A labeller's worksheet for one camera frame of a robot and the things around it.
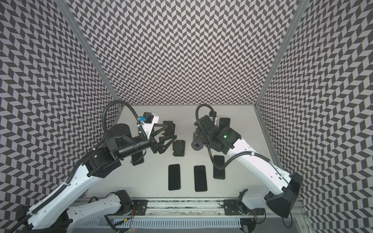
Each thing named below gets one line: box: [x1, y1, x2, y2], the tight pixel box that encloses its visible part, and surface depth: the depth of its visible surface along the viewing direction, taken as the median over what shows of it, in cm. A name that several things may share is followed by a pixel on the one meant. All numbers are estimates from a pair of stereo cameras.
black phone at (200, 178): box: [193, 165, 208, 192], surface depth 82 cm
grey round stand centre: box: [190, 141, 204, 151], surface depth 97 cm
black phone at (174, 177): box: [168, 164, 181, 191], surface depth 86 cm
